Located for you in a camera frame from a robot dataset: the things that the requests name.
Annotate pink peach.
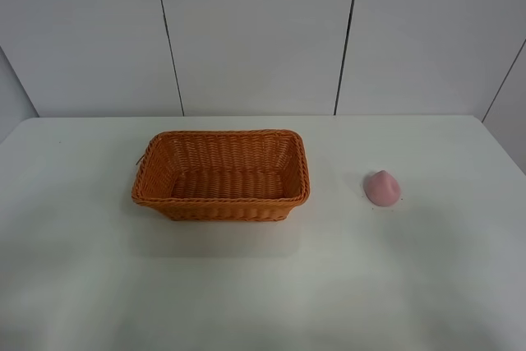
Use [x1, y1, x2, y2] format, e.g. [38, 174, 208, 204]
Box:
[363, 170, 401, 207]

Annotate orange wicker basket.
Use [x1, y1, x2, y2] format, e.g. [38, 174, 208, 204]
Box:
[131, 129, 310, 222]

